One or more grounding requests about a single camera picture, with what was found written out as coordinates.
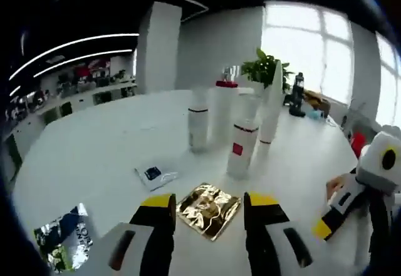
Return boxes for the red container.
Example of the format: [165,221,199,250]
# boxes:
[350,131,367,155]

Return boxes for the white skincare bottle red label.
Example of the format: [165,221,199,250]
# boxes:
[227,93,261,179]

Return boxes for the brown object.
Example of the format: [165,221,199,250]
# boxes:
[302,89,331,114]

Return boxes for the gold foil skincare sachet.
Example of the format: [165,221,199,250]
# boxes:
[175,181,242,242]

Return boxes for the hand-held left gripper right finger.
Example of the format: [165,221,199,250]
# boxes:
[243,191,326,276]

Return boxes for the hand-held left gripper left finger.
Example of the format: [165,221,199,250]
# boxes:
[103,193,177,276]

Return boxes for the green potted plant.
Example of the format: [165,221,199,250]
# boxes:
[241,48,295,94]

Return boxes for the white skincare bottle clear cap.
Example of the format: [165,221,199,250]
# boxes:
[187,89,209,152]

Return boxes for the black standing device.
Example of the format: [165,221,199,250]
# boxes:
[288,72,306,118]

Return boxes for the large white pillar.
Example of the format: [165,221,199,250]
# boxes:
[136,1,182,92]

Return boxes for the clear skincare sachet dark label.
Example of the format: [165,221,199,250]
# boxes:
[134,165,179,192]

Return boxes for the white skincare bottle red collar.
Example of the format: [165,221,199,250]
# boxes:
[212,66,241,145]

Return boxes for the person's right hand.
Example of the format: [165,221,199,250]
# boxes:
[325,176,347,201]

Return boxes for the white skincare tube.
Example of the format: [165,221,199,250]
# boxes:
[255,59,283,176]

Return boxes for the green skincare sachet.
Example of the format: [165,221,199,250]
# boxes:
[33,203,95,273]

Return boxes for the red wall decoration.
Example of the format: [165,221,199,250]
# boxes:
[75,59,112,76]

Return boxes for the bright office window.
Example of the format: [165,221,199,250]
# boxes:
[261,3,401,126]

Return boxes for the background office desks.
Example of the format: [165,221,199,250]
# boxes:
[6,81,138,126]

